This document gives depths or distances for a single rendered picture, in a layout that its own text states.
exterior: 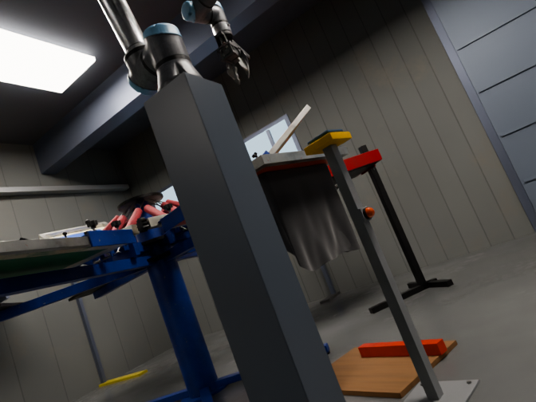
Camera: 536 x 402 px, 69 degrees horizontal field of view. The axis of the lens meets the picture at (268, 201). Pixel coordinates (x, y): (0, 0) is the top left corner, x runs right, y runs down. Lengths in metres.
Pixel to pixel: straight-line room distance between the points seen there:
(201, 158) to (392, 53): 3.52
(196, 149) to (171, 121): 0.13
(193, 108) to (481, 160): 3.37
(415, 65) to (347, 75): 0.69
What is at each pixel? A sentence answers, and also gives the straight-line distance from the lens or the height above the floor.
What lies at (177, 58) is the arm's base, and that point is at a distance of 1.28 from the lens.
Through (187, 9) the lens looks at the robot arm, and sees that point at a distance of 1.75.
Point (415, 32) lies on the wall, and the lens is 4.45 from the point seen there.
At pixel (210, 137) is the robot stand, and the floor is 0.99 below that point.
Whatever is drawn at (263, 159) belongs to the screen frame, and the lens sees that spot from 1.43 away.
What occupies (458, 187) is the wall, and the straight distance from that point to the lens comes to 4.17.
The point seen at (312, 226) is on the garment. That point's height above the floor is 0.69.
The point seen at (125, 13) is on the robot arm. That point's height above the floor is 1.56.
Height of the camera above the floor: 0.62
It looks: 8 degrees up
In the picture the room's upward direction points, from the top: 21 degrees counter-clockwise
